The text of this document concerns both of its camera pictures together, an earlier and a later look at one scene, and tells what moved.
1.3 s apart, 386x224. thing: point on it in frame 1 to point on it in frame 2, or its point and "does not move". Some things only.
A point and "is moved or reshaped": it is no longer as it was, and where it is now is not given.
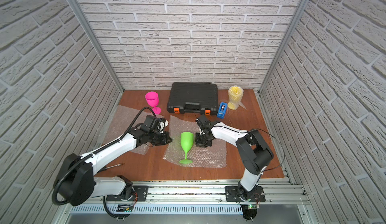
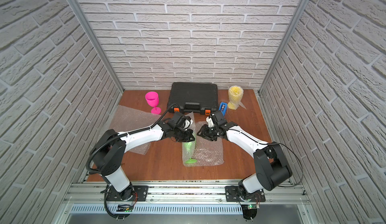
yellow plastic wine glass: x=235 y=95 does not move
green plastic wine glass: x=186 y=141 is moved or reshaped
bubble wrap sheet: x=235 y=94 does not move
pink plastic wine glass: x=153 y=99 does not move
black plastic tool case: x=193 y=98 does not move
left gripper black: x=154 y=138 to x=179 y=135
